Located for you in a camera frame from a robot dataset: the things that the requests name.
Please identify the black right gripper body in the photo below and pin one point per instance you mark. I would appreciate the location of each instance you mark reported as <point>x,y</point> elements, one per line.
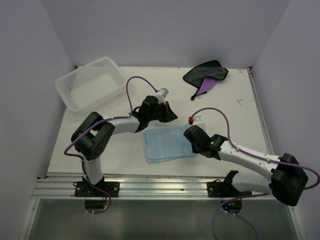
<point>196,150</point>

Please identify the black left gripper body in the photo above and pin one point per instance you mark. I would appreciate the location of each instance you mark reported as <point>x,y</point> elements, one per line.
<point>159,113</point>

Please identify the light blue towel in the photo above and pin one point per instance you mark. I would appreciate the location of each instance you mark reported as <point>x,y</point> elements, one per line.
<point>166,144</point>

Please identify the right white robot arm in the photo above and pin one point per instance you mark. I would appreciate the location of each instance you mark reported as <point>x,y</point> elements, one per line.
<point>280,176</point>

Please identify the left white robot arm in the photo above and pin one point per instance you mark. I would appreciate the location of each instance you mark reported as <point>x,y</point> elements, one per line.
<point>90,139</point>

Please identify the dark grey purple cloth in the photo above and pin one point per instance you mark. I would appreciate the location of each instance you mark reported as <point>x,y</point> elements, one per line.
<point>205,76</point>

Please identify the white perforated plastic basket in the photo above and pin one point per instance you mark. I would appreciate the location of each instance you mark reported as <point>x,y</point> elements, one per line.
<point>91,85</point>

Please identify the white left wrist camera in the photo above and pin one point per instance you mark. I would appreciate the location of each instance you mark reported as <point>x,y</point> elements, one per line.
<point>161,95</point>

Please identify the red cable connector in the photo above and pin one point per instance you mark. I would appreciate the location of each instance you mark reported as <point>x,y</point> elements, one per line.
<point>190,120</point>

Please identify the aluminium mounting rail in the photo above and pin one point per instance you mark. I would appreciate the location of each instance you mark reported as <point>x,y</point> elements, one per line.
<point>132,187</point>

